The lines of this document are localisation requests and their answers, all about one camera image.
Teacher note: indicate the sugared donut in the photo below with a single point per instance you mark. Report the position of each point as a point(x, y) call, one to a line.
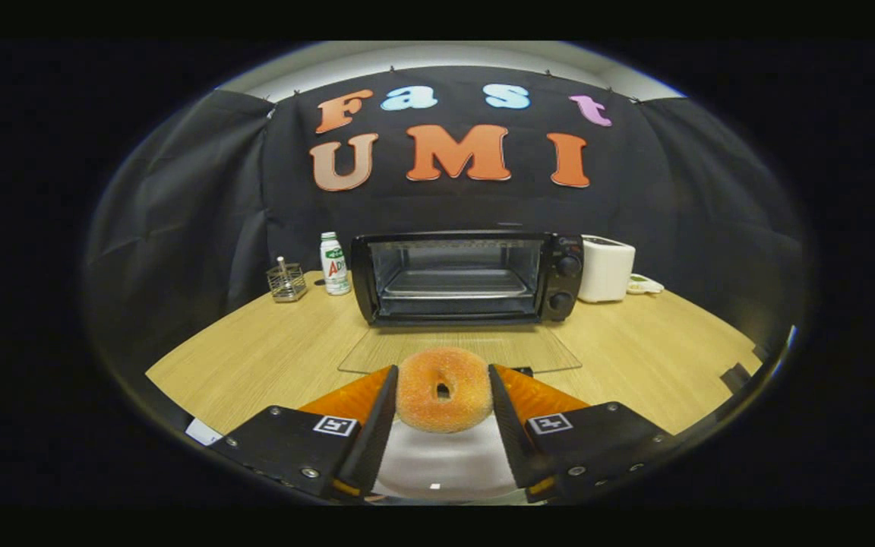
point(418, 395)

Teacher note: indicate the black backdrop cloth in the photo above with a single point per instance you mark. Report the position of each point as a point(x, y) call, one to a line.
point(179, 228)

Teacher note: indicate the white bottle green label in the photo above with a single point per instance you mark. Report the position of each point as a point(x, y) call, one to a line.
point(335, 266)

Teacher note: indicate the white plate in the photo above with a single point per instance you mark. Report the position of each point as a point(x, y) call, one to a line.
point(445, 463)

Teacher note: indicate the white bread toaster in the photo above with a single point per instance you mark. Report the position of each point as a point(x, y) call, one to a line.
point(604, 270)

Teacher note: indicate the black toaster oven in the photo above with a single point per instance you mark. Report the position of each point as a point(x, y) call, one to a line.
point(560, 285)

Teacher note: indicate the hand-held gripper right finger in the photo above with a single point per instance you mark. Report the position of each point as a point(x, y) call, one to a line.
point(513, 441)

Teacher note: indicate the white divided dish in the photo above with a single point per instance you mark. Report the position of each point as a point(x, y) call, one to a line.
point(644, 285)

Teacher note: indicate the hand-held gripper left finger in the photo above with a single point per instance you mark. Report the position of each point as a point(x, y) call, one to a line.
point(373, 441)

